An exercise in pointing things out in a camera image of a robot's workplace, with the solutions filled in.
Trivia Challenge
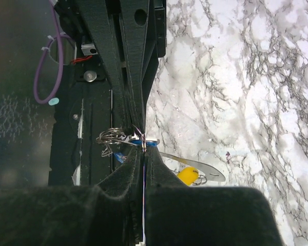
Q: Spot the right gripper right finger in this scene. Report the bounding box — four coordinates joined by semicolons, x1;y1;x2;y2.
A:
145;147;282;245

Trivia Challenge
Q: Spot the black mounting rail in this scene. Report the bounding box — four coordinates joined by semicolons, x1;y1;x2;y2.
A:
48;0;126;187

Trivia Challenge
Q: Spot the yellow key tag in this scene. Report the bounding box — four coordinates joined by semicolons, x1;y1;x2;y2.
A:
177;167;200;186

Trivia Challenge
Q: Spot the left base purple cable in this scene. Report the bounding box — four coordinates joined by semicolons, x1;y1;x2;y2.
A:
33;0;76;105

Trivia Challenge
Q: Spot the small split keyring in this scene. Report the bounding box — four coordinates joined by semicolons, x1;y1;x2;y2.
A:
132;125;147;153

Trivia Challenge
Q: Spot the blue key tag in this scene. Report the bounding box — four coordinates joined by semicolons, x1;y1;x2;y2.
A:
113;153;126;163

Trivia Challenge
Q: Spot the metal key organizer ring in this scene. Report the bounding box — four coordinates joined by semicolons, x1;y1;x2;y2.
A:
95;127;226;187

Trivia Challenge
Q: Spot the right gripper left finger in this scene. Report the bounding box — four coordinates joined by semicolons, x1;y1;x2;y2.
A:
0;147;144;245

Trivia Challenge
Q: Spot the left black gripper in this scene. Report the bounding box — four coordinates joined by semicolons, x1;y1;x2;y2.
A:
76;1;166;134

